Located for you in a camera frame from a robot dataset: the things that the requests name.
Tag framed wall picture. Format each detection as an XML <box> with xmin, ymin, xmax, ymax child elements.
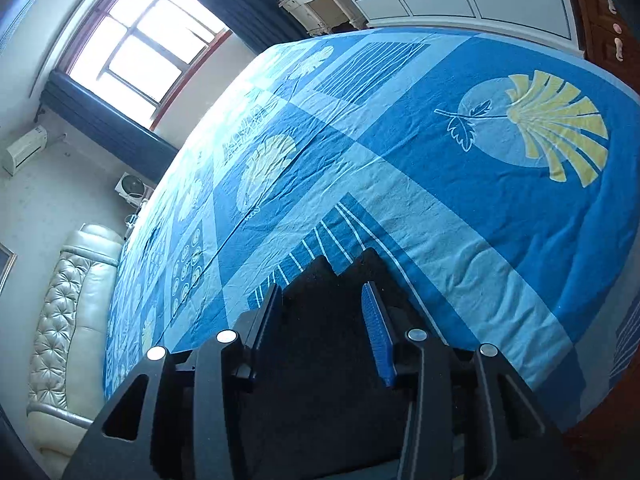
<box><xmin>0</xmin><ymin>242</ymin><xmax>18</xmax><ymax>296</ymax></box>

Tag red-framed window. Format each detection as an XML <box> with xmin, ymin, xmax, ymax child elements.
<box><xmin>55</xmin><ymin>0</ymin><xmax>233</xmax><ymax>133</ymax></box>

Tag brown wooden wardrobe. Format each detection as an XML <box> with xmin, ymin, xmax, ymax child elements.
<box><xmin>567</xmin><ymin>0</ymin><xmax>640</xmax><ymax>96</ymax></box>

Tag white wall air conditioner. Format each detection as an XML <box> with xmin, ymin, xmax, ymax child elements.
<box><xmin>1</xmin><ymin>126</ymin><xmax>48</xmax><ymax>177</ymax></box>

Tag cream dressing table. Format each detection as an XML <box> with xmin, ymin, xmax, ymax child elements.
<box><xmin>277</xmin><ymin>0</ymin><xmax>366</xmax><ymax>36</ymax></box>

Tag cream tufted leather headboard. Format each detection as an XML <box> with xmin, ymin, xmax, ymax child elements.
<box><xmin>25</xmin><ymin>224</ymin><xmax>124</xmax><ymax>461</ymax></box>

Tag dark blue curtain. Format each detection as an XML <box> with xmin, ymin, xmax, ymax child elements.
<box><xmin>42</xmin><ymin>70</ymin><xmax>181</xmax><ymax>166</ymax></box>
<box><xmin>162</xmin><ymin>0</ymin><xmax>321</xmax><ymax>56</ymax></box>

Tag white electric fan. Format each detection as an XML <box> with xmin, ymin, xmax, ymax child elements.
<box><xmin>114</xmin><ymin>172</ymin><xmax>155</xmax><ymax>208</ymax></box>

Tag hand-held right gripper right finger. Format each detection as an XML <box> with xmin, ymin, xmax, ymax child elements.
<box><xmin>361</xmin><ymin>281</ymin><xmax>571</xmax><ymax>480</ymax></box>

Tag white television cabinet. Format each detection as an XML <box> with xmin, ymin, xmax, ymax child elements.
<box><xmin>350</xmin><ymin>0</ymin><xmax>586</xmax><ymax>56</ymax></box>

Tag black pants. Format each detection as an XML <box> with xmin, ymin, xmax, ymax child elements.
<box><xmin>235</xmin><ymin>246</ymin><xmax>453</xmax><ymax>480</ymax></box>

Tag blue leaf-patterned bed sheet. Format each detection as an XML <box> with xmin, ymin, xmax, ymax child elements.
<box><xmin>102</xmin><ymin>27</ymin><xmax>640</xmax><ymax>431</ymax></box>

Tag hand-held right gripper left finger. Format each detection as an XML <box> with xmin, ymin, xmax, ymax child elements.
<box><xmin>62</xmin><ymin>284</ymin><xmax>285</xmax><ymax>480</ymax></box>

